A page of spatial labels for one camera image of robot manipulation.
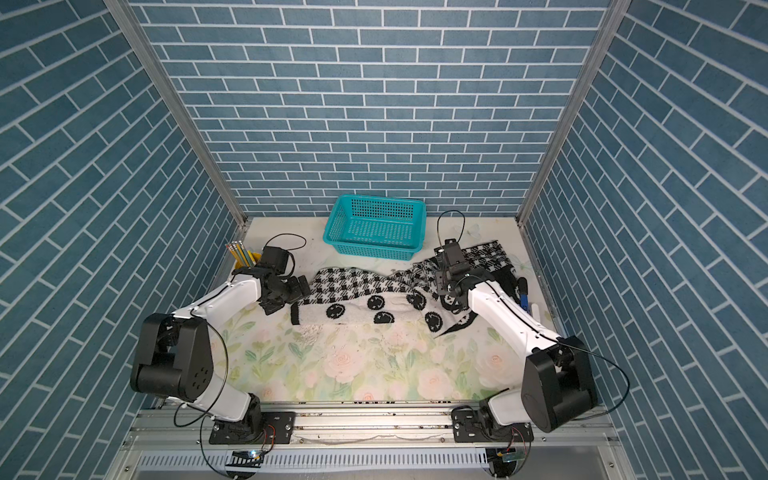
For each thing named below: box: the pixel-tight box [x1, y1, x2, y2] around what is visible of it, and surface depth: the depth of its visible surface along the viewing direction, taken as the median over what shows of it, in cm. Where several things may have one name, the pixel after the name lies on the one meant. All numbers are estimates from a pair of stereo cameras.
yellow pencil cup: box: [234, 252, 263, 269], surface depth 96 cm
